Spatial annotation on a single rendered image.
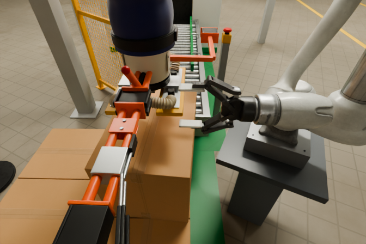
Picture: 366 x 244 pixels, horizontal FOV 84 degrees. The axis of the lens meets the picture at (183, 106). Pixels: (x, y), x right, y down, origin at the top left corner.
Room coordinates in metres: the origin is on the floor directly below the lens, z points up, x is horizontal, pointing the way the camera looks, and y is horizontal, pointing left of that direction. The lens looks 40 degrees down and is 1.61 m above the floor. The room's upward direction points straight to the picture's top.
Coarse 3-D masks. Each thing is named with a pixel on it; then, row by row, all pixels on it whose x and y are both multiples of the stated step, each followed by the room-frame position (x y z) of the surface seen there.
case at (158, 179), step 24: (192, 96) 0.89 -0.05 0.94; (144, 120) 0.70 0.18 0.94; (168, 120) 0.70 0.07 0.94; (120, 144) 0.55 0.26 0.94; (144, 144) 0.55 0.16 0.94; (168, 144) 0.55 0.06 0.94; (192, 144) 0.55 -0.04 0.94; (144, 168) 0.44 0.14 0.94; (168, 168) 0.44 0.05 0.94; (144, 192) 0.42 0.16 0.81; (168, 192) 0.41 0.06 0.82; (144, 216) 0.42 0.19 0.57; (168, 216) 0.41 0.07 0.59
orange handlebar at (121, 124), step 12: (180, 60) 0.76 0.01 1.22; (192, 60) 0.75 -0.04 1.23; (204, 60) 0.75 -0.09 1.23; (144, 84) 0.56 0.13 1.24; (120, 120) 0.38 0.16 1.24; (132, 120) 0.38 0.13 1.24; (120, 132) 0.34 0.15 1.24; (132, 132) 0.34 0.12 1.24; (108, 144) 0.31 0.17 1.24; (96, 180) 0.22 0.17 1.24; (96, 192) 0.20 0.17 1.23; (108, 192) 0.19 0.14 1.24
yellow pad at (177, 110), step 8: (176, 72) 0.79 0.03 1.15; (184, 72) 0.84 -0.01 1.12; (184, 80) 0.77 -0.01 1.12; (168, 88) 0.70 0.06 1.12; (160, 96) 0.65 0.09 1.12; (176, 96) 0.65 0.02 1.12; (176, 104) 0.60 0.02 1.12; (160, 112) 0.56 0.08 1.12; (168, 112) 0.56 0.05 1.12; (176, 112) 0.56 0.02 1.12
